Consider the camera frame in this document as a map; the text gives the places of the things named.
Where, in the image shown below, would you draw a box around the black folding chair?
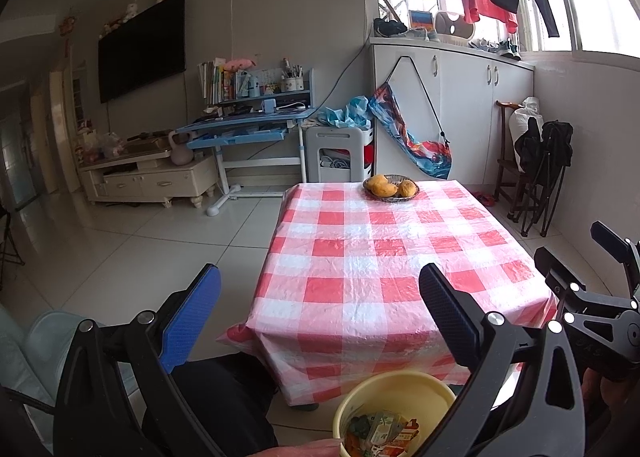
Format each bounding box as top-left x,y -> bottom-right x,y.
512,119 -> 573,238

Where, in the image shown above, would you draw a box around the pink plastic bag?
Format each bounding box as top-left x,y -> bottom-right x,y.
75,119 -> 126,162

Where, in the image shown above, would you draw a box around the picture frame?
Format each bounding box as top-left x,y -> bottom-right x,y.
407,9 -> 435,32

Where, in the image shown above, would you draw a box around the cream TV stand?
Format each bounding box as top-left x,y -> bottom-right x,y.
79,149 -> 217,210

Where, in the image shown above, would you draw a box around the person's right hand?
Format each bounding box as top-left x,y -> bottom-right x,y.
582,367 -> 640,420

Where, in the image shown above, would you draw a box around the yellow plastic bin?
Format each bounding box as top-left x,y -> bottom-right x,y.
332,369 -> 458,457

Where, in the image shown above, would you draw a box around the black shoes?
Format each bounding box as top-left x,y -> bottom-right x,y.
372,18 -> 408,38

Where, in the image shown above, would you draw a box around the white pen holder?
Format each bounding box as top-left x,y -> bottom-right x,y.
280,59 -> 305,92

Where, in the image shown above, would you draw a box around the white sack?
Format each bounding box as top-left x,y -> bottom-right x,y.
509,97 -> 541,142

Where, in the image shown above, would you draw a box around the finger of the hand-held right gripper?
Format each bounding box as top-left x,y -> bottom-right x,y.
590,221 -> 640,298
534,246 -> 626,325

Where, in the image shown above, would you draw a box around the black television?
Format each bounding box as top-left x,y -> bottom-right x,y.
97,0 -> 187,104

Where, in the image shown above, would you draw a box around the person's left hand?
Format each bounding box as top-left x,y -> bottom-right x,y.
270,438 -> 343,457

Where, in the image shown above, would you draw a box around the light blue chair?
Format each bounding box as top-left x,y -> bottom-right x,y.
0,304 -> 141,457

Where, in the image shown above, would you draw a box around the pink checkered tablecloth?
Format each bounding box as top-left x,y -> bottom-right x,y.
216,179 -> 558,410

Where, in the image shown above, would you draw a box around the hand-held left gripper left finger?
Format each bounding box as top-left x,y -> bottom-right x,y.
54,263 -> 223,457

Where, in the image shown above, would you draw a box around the white cabinet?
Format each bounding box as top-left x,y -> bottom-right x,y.
369,37 -> 536,188

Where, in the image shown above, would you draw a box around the white plastic stool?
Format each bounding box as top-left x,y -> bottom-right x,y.
305,124 -> 376,185

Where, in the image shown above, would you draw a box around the pink kettlebell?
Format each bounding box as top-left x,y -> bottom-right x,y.
167,131 -> 195,166

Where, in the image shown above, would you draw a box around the orange snack packet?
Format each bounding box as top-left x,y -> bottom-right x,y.
385,419 -> 421,457

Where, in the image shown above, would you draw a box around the colourful printed bag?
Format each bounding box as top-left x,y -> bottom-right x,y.
367,84 -> 453,180

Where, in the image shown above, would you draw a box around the blue study desk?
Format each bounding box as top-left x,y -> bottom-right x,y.
175,68 -> 316,218

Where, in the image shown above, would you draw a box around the woven fruit basket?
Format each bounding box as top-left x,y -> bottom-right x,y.
363,174 -> 421,202

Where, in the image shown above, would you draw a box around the black strap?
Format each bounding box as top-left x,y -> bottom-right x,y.
387,55 -> 451,148

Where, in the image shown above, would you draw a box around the black tripod stand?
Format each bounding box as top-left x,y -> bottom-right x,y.
0,202 -> 26,268

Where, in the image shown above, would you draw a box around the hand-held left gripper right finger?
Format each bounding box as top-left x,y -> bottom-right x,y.
419,262 -> 586,457

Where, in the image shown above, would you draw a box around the blue plastic bag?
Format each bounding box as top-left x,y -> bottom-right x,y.
317,96 -> 373,130

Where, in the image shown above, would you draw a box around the red knot ornament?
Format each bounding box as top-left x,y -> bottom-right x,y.
57,17 -> 76,58

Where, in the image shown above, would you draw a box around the row of books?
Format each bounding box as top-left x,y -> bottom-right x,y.
197,57 -> 236,105

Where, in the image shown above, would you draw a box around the grey shoes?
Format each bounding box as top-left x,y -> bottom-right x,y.
470,37 -> 523,60

